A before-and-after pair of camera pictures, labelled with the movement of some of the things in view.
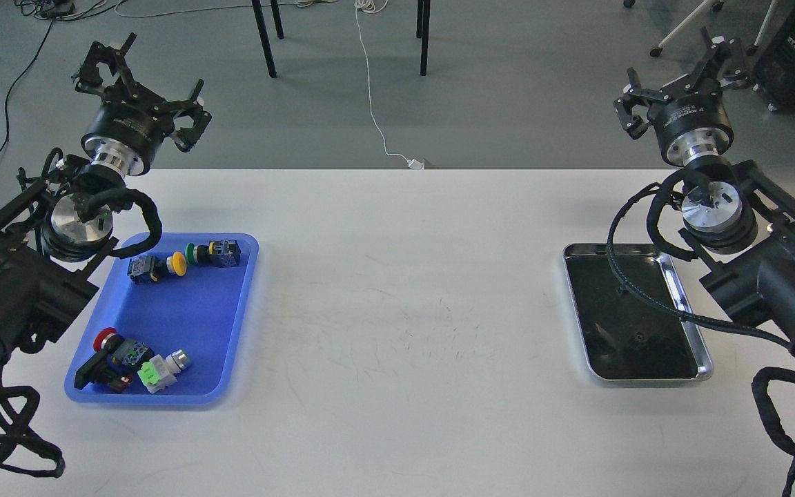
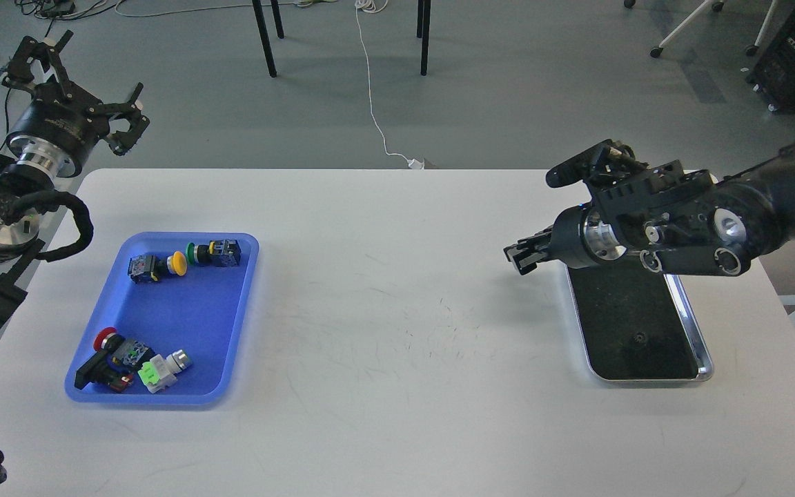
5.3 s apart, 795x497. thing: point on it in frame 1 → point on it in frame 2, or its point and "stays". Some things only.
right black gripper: [690, 125] → [566, 244]
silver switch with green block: [159, 373] stays
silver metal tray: [626, 337] stays
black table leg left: [264, 38] stays
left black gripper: [131, 125] → [61, 124]
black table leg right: [422, 31] stays
